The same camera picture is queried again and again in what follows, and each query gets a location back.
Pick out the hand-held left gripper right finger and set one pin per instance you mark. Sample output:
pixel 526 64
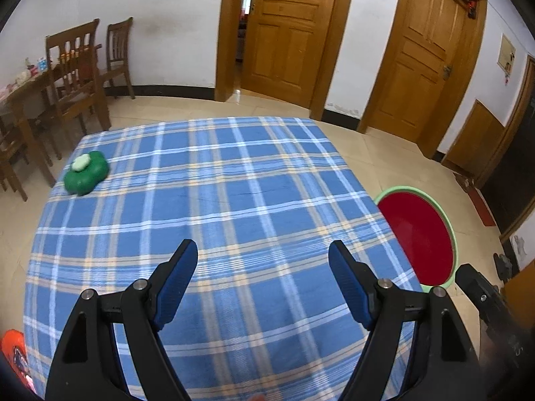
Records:
pixel 351 288

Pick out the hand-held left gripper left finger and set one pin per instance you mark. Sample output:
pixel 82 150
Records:
pixel 175 288

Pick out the red bucket with green rim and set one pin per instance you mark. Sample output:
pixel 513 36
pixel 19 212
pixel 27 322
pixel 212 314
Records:
pixel 418 238

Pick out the wooden cabinet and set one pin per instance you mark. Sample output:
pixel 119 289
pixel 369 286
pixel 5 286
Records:
pixel 522 296

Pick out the black shoe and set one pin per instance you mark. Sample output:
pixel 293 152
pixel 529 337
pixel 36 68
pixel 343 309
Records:
pixel 503 265

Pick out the blue plaid tablecloth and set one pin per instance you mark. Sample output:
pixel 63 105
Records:
pixel 250 200

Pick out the red doormat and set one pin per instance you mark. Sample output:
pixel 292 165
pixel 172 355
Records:
pixel 480 206

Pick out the green clover-shaped box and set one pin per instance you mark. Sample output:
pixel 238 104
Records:
pixel 87 173

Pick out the dark metal door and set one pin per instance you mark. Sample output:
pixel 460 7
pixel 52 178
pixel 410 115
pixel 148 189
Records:
pixel 514 175

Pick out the orange red package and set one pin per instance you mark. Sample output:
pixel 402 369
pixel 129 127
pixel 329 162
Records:
pixel 14 349

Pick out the wooden chair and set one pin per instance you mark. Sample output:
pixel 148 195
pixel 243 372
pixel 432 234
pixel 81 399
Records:
pixel 119 37
pixel 8 158
pixel 102 100

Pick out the closed wooden door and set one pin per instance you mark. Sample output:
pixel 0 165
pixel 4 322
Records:
pixel 418 71

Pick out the metal door lock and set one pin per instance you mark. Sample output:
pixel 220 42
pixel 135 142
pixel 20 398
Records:
pixel 447 72

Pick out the wooden dining table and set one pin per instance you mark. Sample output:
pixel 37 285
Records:
pixel 25 92

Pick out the open wooden door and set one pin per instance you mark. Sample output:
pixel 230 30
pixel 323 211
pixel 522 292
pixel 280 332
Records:
pixel 288 41

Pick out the assorted snack packets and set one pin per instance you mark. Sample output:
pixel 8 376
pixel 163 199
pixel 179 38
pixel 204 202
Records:
pixel 41 64

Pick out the red door ornament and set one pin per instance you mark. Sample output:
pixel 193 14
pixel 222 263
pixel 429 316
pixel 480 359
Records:
pixel 472 9

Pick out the wooden wall panel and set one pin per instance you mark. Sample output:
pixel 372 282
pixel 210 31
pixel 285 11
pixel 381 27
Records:
pixel 472 138

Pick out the wooden door frame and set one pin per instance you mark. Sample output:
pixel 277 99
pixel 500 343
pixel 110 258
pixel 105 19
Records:
pixel 228 29
pixel 385 50

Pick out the framed wall certificate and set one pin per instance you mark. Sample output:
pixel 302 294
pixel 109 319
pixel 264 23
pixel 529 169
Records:
pixel 506 52

